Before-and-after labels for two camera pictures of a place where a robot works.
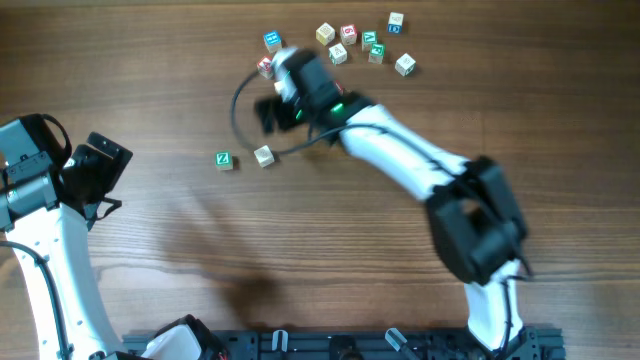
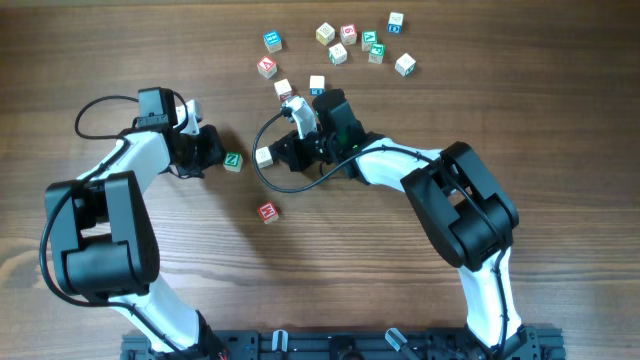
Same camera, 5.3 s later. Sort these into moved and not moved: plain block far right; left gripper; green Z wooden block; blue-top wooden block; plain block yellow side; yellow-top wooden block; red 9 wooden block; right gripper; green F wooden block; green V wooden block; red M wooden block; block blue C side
Moved: right gripper; left gripper; green Z wooden block; red M wooden block
Not moved: plain block far right; yellow-top wooden block; plain block yellow side; red 9 wooden block; blue-top wooden block; block blue C side; green F wooden block; green V wooden block
